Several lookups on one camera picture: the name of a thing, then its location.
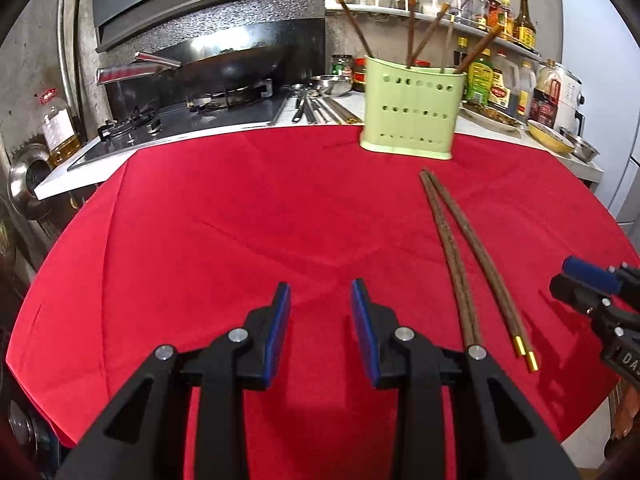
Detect dark sauce bottle yellow label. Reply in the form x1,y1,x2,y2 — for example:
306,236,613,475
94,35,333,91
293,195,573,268
512,0,537,51

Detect steel bowl with food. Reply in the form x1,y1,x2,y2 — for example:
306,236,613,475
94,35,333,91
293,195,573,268
560,127,601,162

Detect white kitchen appliance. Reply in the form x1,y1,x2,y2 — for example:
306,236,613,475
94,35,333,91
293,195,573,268
547,60,586,136

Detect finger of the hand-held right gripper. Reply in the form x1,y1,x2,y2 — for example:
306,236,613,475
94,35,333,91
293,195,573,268
549,274,608,316
561,255,623,297

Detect steel ladle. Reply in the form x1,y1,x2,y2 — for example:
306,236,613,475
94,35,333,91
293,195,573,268
291,85,313,122

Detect white vinegar jug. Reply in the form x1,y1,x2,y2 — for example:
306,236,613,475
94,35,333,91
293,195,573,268
517,60,537,121

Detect large sauce jug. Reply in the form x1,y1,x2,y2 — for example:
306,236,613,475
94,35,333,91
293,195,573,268
492,52,521,118

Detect steel pot lid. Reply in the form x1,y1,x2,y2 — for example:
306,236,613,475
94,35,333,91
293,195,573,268
7,142,51,221

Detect plate of cooked food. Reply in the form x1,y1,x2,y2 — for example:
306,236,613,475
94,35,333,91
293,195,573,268
457,100,523,133

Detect empty steel bowl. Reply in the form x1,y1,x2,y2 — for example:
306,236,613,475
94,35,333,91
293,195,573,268
310,75,353,97

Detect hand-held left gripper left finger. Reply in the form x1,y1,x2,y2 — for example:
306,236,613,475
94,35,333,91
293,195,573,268
55,281,292,480

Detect bundle of steel chopsticks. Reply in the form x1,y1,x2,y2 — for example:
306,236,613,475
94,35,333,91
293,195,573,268
305,95,363,126

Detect white wall shelf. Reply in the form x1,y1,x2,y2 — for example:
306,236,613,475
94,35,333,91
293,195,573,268
325,2,543,61

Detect red tablecloth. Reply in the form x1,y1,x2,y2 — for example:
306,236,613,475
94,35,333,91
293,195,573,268
5,122,640,480

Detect steel wok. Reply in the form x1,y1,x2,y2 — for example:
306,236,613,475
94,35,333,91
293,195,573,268
96,42,296,103

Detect white refrigerator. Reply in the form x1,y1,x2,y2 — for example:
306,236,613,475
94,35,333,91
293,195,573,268
557,0,640,226

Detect yellow rimmed steel bowl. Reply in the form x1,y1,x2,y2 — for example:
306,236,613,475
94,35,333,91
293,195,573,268
526,119,576,156

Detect plastic cooking oil bottle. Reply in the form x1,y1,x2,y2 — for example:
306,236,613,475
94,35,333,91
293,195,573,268
39,89,82,168

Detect red seasoning bottle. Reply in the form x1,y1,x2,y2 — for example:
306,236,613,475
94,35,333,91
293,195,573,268
487,0,513,36

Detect metal wall pipe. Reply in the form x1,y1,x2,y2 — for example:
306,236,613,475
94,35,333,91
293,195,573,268
55,0,86,111

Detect steel gas stove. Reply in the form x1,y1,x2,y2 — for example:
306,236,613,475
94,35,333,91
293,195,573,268
67,87,291,171

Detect green plastic chopstick holder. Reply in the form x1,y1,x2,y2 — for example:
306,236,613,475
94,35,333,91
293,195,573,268
360,55,468,161

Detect glass cup with spoons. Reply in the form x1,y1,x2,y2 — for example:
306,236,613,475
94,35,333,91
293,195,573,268
447,0,480,23

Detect wooden chopstick gold tip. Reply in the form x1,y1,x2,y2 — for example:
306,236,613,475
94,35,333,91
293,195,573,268
332,0,373,61
454,24,503,75
406,0,418,68
409,2,451,68
430,172,540,373
419,170,475,348
422,170,483,348
429,172,527,358

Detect dark bottle red label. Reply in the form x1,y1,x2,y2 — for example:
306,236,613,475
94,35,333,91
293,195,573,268
530,60,561,128

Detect green plastic bottle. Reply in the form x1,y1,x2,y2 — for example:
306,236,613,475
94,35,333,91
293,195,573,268
467,49,496,106

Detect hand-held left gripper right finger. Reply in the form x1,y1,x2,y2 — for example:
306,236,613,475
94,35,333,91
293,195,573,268
350,277,581,480

